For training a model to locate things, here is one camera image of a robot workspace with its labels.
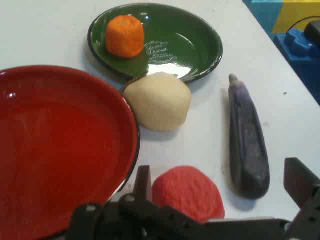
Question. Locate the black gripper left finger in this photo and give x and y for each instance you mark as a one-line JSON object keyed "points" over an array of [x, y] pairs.
{"points": [[143, 182]]}

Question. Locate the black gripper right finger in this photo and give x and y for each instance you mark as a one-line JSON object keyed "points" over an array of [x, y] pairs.
{"points": [[300, 180]]}

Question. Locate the orange toy fruit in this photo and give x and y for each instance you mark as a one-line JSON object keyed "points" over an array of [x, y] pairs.
{"points": [[125, 37]]}

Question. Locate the red toy strawberry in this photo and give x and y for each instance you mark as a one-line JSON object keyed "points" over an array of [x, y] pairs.
{"points": [[187, 192]]}

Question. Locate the purple toy eggplant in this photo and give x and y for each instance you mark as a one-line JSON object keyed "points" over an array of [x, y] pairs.
{"points": [[246, 140]]}

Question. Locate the cream toy potato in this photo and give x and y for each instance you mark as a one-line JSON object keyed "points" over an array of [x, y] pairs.
{"points": [[157, 102]]}

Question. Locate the red round plate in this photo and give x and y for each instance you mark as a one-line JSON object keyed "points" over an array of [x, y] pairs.
{"points": [[62, 150]]}

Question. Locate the blue plastic building block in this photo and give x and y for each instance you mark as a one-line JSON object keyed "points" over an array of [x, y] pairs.
{"points": [[300, 70]]}

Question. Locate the green round plate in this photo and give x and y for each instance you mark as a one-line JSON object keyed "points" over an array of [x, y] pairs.
{"points": [[185, 45]]}

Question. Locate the black rounded device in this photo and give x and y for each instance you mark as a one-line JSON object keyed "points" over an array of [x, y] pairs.
{"points": [[313, 32]]}

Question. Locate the yellow plastic building block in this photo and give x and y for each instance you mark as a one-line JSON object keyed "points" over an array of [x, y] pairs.
{"points": [[295, 12]]}

